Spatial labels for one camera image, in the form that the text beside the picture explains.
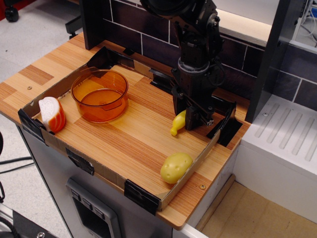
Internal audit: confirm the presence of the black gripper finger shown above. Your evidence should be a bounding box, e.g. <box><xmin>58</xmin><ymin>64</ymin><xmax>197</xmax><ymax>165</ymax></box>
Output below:
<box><xmin>185</xmin><ymin>106</ymin><xmax>214</xmax><ymax>130</ymax></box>
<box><xmin>172</xmin><ymin>86</ymin><xmax>191</xmax><ymax>115</ymax></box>

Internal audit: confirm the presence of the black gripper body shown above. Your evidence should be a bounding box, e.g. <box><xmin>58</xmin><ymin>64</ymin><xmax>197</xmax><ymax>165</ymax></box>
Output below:
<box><xmin>172</xmin><ymin>59</ymin><xmax>218</xmax><ymax>117</ymax></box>

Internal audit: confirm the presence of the yellow toy banana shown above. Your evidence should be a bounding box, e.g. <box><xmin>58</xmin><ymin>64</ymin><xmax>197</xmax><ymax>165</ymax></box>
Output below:
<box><xmin>170</xmin><ymin>110</ymin><xmax>186</xmax><ymax>136</ymax></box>

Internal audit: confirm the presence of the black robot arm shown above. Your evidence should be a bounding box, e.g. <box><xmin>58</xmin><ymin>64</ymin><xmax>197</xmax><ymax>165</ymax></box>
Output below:
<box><xmin>141</xmin><ymin>0</ymin><xmax>225</xmax><ymax>130</ymax></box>

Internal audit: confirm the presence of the cardboard fence with black tape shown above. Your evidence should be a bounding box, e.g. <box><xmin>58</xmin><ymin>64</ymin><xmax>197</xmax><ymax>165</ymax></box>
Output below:
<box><xmin>18</xmin><ymin>47</ymin><xmax>247</xmax><ymax>216</ymax></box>

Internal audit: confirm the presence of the orange transparent plastic pot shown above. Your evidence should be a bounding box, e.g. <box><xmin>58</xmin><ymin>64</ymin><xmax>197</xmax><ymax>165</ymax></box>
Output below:
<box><xmin>70</xmin><ymin>67</ymin><xmax>129</xmax><ymax>123</ymax></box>

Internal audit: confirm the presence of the yellow toy potato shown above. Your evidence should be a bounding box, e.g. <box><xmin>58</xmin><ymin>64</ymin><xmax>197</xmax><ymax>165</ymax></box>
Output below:
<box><xmin>160</xmin><ymin>152</ymin><xmax>193</xmax><ymax>184</ymax></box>

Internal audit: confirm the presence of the white toy sink drainer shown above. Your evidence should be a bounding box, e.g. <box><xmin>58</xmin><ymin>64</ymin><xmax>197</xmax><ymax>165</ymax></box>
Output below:
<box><xmin>242</xmin><ymin>95</ymin><xmax>317</xmax><ymax>177</ymax></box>

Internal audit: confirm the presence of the white orange toy sushi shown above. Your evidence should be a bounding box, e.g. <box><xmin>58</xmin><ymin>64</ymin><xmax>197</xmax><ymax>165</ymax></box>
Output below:
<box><xmin>39</xmin><ymin>97</ymin><xmax>66</xmax><ymax>133</ymax></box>

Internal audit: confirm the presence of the grey toy oven front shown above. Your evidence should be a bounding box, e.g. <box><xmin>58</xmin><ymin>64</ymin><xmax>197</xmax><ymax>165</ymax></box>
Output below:
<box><xmin>66</xmin><ymin>178</ymin><xmax>122</xmax><ymax>238</ymax></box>

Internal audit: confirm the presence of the black cable on floor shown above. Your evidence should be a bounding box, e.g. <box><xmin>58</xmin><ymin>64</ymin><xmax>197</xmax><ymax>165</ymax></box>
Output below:
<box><xmin>0</xmin><ymin>156</ymin><xmax>35</xmax><ymax>174</ymax></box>

